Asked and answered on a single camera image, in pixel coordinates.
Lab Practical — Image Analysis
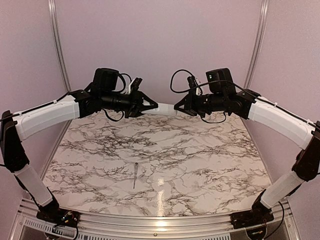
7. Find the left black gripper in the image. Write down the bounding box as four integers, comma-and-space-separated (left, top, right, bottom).
101, 86, 159, 118

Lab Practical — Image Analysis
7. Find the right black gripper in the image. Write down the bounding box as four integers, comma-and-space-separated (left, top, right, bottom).
173, 89, 226, 118

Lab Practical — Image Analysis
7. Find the white remote control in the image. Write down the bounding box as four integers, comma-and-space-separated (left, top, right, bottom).
142, 103, 178, 116

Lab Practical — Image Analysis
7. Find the clear handle screwdriver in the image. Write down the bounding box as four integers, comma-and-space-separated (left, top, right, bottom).
133, 162, 139, 189

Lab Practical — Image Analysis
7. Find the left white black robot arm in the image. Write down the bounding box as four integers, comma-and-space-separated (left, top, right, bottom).
0, 68, 158, 223

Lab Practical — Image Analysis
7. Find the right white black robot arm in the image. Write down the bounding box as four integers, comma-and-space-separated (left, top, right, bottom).
174, 68, 320, 224

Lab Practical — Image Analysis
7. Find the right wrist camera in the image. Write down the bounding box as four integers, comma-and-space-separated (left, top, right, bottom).
187, 75, 203, 96

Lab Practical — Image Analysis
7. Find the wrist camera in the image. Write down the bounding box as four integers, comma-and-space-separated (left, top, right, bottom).
187, 75, 203, 96
126, 77, 143, 95

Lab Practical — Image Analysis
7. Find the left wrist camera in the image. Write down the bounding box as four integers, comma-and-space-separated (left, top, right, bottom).
126, 77, 143, 95

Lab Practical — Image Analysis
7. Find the right black camera cable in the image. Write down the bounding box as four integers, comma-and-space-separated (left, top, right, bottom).
170, 69, 193, 95

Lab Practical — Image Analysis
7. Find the black camera cable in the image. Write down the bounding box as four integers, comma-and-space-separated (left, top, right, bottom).
170, 69, 193, 95
103, 72, 133, 122

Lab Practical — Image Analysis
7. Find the left black camera cable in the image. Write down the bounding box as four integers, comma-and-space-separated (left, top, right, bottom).
103, 72, 133, 122

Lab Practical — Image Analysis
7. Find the right aluminium frame post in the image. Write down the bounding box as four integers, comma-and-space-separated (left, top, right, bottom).
244, 0, 270, 89

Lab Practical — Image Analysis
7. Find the aluminium frame post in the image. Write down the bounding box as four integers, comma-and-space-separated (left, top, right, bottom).
47, 0, 72, 92
244, 0, 270, 89

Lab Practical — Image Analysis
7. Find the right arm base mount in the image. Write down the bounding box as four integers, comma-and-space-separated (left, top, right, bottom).
230, 210, 274, 229

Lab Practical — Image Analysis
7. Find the front aluminium frame rail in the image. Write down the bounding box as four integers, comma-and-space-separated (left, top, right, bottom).
9, 198, 301, 240

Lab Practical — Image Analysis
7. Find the left aluminium frame post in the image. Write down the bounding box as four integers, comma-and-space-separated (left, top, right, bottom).
47, 0, 72, 92

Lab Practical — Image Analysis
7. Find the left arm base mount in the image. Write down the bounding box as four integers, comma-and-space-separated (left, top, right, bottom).
36, 208, 80, 228

